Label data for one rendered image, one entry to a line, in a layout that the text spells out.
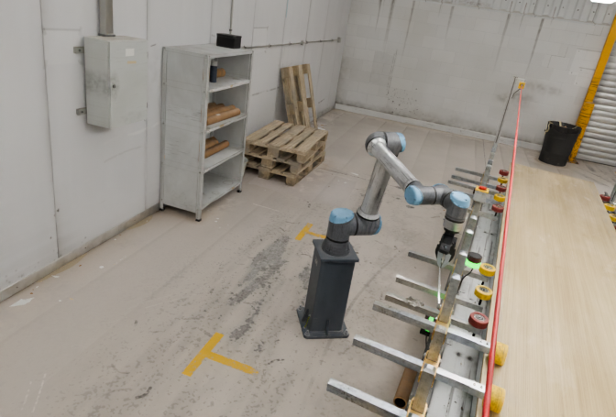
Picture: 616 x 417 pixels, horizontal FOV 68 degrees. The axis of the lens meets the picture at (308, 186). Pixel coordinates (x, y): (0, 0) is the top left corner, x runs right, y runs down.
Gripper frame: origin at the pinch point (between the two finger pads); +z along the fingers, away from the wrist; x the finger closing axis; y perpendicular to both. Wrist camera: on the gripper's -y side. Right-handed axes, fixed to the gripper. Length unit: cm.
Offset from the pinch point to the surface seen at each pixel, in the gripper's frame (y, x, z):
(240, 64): 206, 248, -42
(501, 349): -47, -30, 0
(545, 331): -12, -49, 8
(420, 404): -93, -8, -2
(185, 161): 117, 243, 41
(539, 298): 15.4, -46.9, 7.8
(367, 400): -96, 7, 2
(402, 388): 13, 2, 90
